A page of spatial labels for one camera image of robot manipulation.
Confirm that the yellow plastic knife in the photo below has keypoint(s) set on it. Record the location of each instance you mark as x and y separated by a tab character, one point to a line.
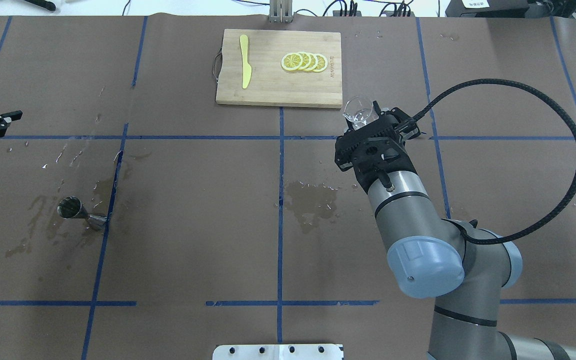
247	70

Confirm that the bamboo cutting board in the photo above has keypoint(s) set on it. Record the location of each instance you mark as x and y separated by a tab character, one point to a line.
319	88

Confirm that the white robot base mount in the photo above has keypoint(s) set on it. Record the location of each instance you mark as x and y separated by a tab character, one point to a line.
295	351

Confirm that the steel jigger measuring cup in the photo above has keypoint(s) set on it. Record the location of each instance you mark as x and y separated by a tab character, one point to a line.
71	207

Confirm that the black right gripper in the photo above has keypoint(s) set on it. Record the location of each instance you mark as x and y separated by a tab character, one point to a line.
387	118

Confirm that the aluminium frame post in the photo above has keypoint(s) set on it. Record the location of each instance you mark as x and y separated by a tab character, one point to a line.
281	11

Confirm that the lemon slice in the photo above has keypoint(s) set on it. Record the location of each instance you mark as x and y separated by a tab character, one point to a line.
306	61
291	61

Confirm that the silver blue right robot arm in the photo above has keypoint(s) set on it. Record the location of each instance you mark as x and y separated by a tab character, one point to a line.
462	267

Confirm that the clear glass beaker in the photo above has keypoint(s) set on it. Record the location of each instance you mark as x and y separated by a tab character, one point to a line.
359	111

